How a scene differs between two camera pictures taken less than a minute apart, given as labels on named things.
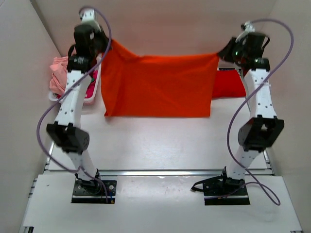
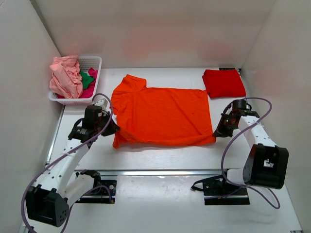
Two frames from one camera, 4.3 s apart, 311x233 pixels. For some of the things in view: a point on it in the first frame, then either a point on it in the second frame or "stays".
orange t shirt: x=178 y=85 -> x=148 y=116
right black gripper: x=225 y=55 -> x=219 y=131
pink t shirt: x=58 y=82 stays
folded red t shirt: x=228 y=83 stays
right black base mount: x=224 y=191 stays
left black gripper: x=99 y=29 -> x=112 y=128
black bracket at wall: x=227 y=69 stays
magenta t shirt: x=91 y=88 stays
